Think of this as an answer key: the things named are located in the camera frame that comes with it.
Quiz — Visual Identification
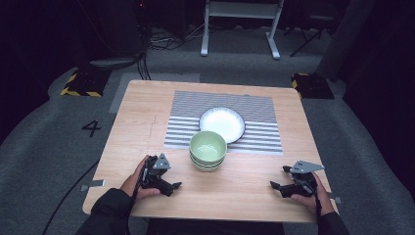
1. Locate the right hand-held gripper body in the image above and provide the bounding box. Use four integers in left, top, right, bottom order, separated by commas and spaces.
289, 160, 326, 197

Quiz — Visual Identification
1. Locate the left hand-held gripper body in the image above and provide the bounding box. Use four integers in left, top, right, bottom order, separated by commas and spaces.
140, 153, 172, 191

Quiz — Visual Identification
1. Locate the white plate with dark rim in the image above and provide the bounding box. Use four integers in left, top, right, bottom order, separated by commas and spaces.
199, 107, 247, 145

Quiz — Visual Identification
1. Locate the person's right hand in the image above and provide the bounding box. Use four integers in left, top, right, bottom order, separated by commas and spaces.
290, 172, 336, 216

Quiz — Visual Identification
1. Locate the person's left hand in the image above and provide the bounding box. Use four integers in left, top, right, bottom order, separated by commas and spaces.
119, 155, 161, 201

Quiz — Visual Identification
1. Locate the person's lap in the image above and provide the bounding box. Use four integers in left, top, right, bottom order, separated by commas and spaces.
145, 217, 286, 235

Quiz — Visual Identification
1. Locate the striped grey placemat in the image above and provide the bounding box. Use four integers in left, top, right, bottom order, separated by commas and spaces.
163, 90, 284, 156

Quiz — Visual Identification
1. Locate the black tripod stand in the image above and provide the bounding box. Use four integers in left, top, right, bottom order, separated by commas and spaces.
283, 16, 335, 59

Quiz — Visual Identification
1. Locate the grey curtain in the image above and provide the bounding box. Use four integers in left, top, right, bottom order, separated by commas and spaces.
315, 0, 378, 80

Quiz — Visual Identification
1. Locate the left hand-held gripper cable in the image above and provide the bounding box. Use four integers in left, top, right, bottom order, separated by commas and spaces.
125, 158, 148, 235

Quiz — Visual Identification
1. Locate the hand-held gripper cable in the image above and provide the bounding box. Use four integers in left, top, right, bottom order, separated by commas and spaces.
302, 180, 324, 226
125, 158, 148, 235

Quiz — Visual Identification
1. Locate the right hand-held gripper cable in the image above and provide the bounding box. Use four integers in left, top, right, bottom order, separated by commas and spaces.
302, 180, 324, 226

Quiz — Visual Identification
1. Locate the black floor cable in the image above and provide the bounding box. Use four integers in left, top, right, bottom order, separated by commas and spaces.
41, 160, 101, 235

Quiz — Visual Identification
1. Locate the black yellow striped base plate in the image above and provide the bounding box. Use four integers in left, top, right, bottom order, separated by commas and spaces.
60, 69, 113, 98
291, 71, 336, 101

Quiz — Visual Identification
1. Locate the bundle of floor cables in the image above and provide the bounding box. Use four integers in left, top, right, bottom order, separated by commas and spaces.
135, 23, 209, 81

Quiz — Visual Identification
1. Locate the white metal desk frame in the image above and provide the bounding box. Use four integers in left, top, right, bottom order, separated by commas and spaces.
200, 0, 286, 61

